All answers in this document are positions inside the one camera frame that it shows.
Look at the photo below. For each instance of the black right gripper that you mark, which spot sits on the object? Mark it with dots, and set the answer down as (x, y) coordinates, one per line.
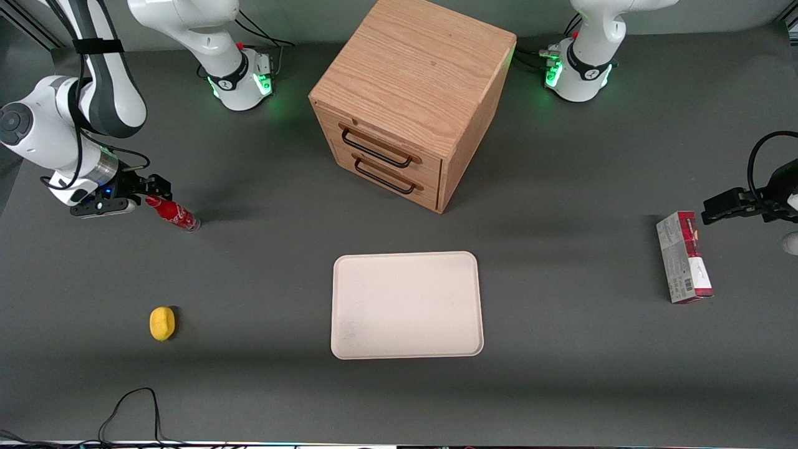
(133, 184)

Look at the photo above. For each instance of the red coke bottle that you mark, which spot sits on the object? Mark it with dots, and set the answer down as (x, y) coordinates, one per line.
(176, 214)

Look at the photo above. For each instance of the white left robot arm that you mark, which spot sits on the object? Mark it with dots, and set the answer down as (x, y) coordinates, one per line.
(589, 56)

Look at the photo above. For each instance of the wooden drawer cabinet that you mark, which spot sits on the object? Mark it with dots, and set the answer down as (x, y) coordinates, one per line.
(418, 81)

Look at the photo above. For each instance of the grey metal frame rail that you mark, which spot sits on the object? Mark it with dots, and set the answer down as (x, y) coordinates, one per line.
(28, 25)

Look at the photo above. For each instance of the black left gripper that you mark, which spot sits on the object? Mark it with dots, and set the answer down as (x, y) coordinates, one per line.
(778, 189)

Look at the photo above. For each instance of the yellow lemon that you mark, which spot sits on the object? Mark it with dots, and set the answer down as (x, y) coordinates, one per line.
(162, 323)

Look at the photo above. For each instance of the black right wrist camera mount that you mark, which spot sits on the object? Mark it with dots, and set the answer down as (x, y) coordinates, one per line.
(103, 207)

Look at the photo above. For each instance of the cream rectangular tray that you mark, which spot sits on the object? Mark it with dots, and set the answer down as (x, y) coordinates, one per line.
(407, 305)

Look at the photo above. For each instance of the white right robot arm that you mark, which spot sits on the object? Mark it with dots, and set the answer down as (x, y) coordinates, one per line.
(37, 125)

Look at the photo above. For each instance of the grey and red carton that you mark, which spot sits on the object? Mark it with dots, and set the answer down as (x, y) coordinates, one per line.
(682, 259)

